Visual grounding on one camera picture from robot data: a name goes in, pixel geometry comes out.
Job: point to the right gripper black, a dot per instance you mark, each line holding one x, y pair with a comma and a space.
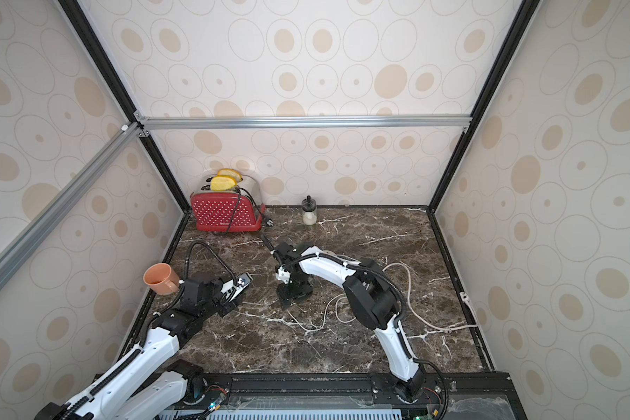
292, 286

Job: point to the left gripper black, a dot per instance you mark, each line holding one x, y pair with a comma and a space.
216, 282

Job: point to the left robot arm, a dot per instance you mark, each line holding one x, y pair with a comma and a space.
117, 393

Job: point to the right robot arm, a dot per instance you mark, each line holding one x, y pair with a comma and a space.
377, 303

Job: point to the orange ceramic mug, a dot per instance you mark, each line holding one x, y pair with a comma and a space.
162, 279

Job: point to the glass bottle black pump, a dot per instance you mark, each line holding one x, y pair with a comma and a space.
309, 211

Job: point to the red toaster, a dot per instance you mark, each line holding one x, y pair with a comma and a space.
238, 210

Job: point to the yellow toast slice front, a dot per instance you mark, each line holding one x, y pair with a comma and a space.
222, 183

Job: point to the yellow toast slice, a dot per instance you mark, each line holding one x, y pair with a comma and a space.
222, 183
230, 173

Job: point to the yellow toast slice rear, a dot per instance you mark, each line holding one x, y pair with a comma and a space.
230, 173

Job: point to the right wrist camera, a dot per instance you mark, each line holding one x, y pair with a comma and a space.
282, 275

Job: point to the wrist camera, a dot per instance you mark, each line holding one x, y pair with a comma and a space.
282, 275
233, 289

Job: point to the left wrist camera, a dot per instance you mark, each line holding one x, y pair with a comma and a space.
233, 289

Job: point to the white slotted cable duct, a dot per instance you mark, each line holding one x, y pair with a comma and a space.
292, 414

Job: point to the horizontal aluminium frame bar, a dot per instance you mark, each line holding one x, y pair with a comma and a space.
309, 122

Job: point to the diagonal aluminium frame bar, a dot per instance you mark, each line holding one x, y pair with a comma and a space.
24, 245

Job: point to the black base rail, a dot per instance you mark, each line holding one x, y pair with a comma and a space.
472, 396

